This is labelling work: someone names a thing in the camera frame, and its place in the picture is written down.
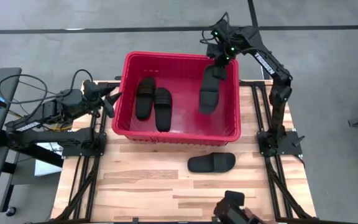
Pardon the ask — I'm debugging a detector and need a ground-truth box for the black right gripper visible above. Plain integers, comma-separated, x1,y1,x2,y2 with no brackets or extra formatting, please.
206,40,239,80

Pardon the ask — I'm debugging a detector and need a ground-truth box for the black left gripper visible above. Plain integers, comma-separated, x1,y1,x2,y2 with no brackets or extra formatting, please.
83,79,122,105

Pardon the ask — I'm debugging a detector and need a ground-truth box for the black rubber slide sandal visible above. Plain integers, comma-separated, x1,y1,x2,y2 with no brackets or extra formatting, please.
187,152,236,174
135,77,157,121
154,87,173,133
198,64,228,115

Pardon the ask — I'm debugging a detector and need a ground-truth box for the red plastic bin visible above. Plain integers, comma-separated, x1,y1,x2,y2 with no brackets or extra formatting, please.
111,51,242,147

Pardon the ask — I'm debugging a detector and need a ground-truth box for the black handheld device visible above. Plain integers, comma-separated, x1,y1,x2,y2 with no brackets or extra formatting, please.
213,190,252,224

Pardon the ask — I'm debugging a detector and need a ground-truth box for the black arched cable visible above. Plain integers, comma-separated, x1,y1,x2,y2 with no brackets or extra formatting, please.
70,68,94,91

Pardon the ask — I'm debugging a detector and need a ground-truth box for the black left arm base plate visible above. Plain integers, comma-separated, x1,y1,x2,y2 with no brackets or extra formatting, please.
61,132,107,157

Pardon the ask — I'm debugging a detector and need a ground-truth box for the black left table frame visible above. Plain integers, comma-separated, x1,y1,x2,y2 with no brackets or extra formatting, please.
52,81,127,222

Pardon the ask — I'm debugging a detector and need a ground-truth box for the black table frame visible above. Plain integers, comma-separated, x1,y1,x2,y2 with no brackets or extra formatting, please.
52,81,127,222
243,81,316,220

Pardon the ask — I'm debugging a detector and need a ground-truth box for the black looped cable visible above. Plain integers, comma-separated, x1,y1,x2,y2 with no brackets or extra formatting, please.
0,73,48,105

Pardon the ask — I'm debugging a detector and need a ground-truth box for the black desk leg frame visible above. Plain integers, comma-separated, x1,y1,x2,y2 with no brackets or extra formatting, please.
0,133,65,214

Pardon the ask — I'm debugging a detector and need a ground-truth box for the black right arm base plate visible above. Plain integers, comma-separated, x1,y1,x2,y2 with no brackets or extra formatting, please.
257,130,303,156

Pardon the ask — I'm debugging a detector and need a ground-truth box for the black right table frame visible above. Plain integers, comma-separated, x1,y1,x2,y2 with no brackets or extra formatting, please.
243,81,316,220

